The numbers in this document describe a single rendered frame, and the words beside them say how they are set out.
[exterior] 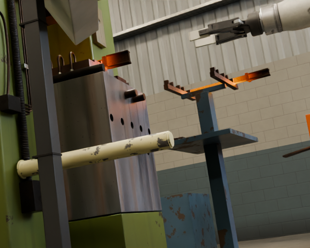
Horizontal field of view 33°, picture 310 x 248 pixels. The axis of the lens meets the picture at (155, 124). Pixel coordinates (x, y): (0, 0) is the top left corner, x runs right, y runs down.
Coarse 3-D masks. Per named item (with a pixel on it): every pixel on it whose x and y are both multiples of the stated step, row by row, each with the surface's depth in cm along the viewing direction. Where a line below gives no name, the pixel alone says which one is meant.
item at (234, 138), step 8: (192, 136) 207; (200, 136) 205; (208, 136) 204; (216, 136) 204; (224, 136) 207; (232, 136) 210; (240, 136) 213; (248, 136) 223; (176, 144) 210; (184, 144) 212; (192, 144) 215; (200, 144) 218; (208, 144) 221; (224, 144) 228; (232, 144) 232; (240, 144) 235; (192, 152) 238; (200, 152) 242
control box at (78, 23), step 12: (48, 0) 133; (60, 0) 121; (72, 0) 116; (84, 0) 120; (96, 0) 125; (60, 12) 130; (72, 12) 121; (84, 12) 126; (96, 12) 131; (60, 24) 140; (72, 24) 127; (84, 24) 132; (96, 24) 138; (72, 36) 136; (84, 36) 140
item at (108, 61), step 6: (114, 54) 180; (120, 54) 180; (126, 54) 179; (102, 60) 180; (108, 60) 181; (114, 60) 181; (120, 60) 180; (126, 60) 179; (108, 66) 180; (114, 66) 181
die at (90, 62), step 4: (84, 60) 171; (88, 60) 170; (92, 60) 175; (68, 64) 173; (72, 64) 172; (76, 64) 172; (80, 64) 171; (84, 64) 171; (88, 64) 170; (92, 64) 172; (52, 68) 175; (56, 68) 174; (64, 68) 173; (68, 68) 172; (76, 68) 172; (52, 72) 174; (56, 72) 174; (64, 72) 173; (108, 72) 185; (112, 72) 188
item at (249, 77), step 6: (252, 72) 230; (258, 72) 230; (264, 72) 229; (234, 78) 234; (240, 78) 233; (246, 78) 231; (252, 78) 230; (258, 78) 231; (216, 84) 238; (192, 90) 243
